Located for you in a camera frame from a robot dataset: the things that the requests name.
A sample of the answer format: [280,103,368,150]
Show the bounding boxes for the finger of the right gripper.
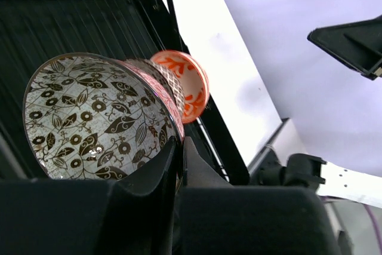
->
[307,16,381,81]

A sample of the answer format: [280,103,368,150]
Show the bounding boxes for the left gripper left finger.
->
[119,137,178,204]

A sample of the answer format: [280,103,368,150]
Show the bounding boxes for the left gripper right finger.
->
[184,137,233,188]

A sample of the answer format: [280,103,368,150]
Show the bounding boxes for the orange white patterned bowl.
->
[150,50,210,124]

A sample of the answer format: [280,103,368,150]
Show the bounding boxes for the dark floral patterned bowl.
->
[23,53,184,180]

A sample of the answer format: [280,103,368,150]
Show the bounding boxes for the brown geometric patterned bowl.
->
[125,59,185,116]

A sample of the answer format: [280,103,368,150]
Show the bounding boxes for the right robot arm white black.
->
[276,17,381,207]

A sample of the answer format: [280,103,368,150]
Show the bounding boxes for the black dish rack tray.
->
[1,0,249,185]

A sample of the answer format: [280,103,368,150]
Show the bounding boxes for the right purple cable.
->
[365,204,382,238]

